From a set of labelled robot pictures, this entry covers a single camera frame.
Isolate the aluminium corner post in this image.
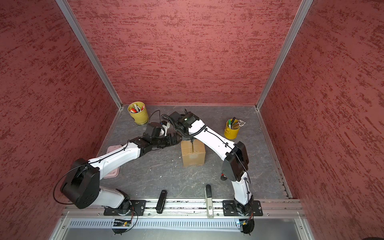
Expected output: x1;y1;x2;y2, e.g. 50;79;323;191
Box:
256;0;313;111
56;0;124;110

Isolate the left circuit board with wires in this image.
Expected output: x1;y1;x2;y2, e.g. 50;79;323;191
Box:
112;219;132;235

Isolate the aluminium front rail frame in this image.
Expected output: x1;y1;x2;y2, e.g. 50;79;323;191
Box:
50;198;314;240

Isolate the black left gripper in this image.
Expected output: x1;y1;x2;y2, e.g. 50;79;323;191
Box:
152;132;183;148

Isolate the coloured pencils bundle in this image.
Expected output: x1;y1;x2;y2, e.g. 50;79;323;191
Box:
233;120;246;129

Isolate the aluminium corner post left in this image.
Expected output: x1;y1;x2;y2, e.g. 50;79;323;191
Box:
56;0;124;110

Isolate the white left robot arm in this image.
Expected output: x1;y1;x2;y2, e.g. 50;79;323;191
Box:
60;123;182;216

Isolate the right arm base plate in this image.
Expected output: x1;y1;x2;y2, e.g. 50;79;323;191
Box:
223;200;264;217

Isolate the circuit board with wires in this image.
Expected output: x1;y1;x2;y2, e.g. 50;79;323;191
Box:
237;219;255;235
112;219;132;235

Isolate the brown cardboard express box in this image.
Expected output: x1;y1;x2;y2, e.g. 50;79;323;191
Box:
181;139;206;167

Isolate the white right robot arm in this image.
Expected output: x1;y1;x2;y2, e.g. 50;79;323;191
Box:
161;111;253;217

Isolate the pink flat case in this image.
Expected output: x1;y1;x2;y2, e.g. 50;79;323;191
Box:
103;145;122;179

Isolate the black handle on rail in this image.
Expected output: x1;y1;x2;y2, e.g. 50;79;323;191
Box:
155;190;168;214

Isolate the yellow-green pen holder cup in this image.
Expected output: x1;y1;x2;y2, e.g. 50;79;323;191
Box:
128;102;149;125

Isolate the red black utility knife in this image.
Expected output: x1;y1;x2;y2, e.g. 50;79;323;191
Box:
221;174;228;181

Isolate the yellow pencil cup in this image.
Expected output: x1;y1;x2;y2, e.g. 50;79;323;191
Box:
224;119;240;140

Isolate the silver latch with black handle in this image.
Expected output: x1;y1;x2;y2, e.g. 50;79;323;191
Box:
205;184;214;219

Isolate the aluminium corner post right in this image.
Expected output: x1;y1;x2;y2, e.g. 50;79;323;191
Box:
256;0;313;111

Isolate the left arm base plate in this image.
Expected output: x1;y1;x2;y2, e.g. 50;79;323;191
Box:
104;200;147;218

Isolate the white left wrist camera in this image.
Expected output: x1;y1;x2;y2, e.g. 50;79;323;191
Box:
160;121;171;137

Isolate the right circuit board with wires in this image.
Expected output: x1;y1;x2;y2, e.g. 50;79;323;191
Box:
237;219;255;235

